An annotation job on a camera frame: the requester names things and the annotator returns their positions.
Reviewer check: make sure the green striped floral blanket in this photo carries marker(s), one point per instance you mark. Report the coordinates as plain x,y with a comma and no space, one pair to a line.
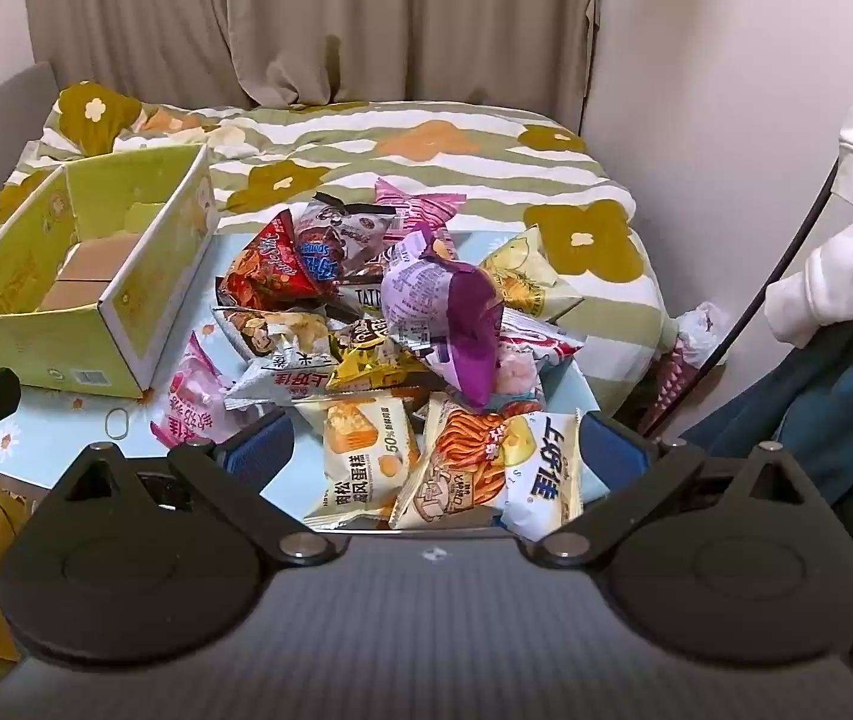
471,157

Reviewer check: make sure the blue floral tablecloth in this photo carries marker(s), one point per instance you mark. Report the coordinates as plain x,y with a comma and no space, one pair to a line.
43,450

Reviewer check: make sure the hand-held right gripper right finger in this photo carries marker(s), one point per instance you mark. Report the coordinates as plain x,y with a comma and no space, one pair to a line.
614,451

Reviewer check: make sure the crumpled plastic bag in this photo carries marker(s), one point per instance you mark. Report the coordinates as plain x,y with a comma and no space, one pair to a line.
685,345

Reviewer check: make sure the yellow chocolate pillow snack bag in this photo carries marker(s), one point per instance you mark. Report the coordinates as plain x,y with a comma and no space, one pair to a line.
366,371

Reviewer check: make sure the beige curtain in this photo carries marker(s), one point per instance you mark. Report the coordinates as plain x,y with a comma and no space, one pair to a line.
321,15

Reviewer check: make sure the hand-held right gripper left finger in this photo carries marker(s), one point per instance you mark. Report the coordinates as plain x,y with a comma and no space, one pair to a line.
262,444

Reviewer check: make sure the green cardboard box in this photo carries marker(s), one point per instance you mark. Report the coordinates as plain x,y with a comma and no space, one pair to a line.
133,300

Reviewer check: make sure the pile of assorted snack packets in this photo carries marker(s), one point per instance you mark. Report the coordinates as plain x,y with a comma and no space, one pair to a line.
471,465

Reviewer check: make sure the rubber band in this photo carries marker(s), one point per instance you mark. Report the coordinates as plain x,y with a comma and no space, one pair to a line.
118,424

